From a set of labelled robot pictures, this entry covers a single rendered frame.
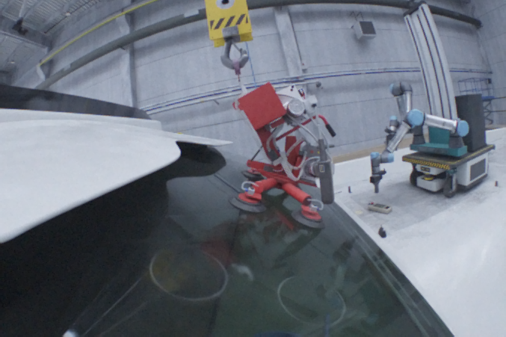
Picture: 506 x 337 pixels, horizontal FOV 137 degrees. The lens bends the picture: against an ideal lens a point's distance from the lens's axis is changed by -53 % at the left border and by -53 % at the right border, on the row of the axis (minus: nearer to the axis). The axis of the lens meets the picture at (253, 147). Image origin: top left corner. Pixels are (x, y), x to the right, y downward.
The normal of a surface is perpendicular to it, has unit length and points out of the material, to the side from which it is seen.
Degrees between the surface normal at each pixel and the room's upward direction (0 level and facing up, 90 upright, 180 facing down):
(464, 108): 90
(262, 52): 90
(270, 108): 90
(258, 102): 90
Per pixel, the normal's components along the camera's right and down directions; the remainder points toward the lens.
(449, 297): -0.16, -0.75
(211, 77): -0.04, 0.07
